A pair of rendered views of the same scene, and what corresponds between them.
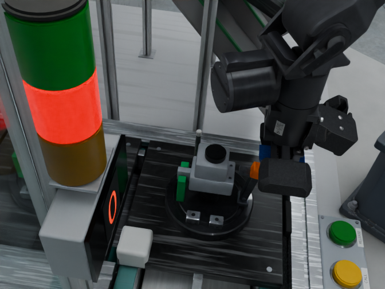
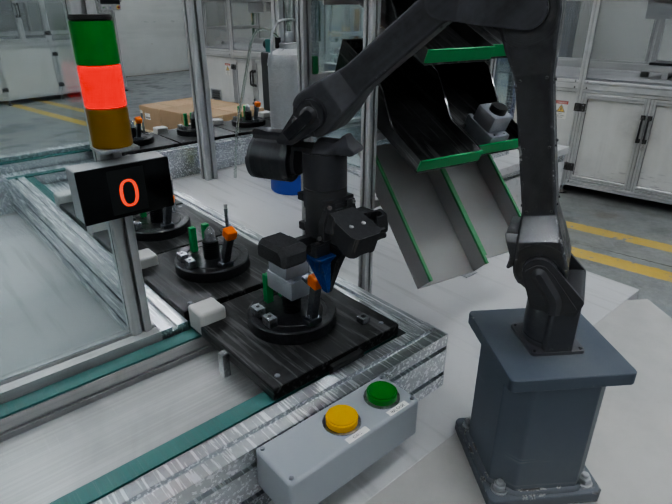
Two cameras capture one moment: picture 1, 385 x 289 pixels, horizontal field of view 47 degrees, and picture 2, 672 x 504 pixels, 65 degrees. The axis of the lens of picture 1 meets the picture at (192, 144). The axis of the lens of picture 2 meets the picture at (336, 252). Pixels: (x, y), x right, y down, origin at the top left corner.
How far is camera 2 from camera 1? 0.61 m
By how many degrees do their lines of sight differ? 42
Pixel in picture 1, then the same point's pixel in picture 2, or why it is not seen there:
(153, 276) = (212, 355)
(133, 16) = not seen: hidden behind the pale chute
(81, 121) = (93, 93)
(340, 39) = (307, 108)
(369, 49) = not seen: outside the picture
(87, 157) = (99, 125)
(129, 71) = (379, 255)
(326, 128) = (334, 219)
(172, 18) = not seen: hidden behind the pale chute
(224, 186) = (286, 285)
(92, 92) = (102, 76)
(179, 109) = (389, 291)
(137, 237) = (209, 305)
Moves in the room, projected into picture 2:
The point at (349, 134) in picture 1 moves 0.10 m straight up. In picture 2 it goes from (354, 232) to (355, 151)
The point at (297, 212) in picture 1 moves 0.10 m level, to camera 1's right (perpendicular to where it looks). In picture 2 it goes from (362, 363) to (418, 396)
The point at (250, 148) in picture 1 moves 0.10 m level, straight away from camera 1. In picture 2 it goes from (385, 311) to (429, 294)
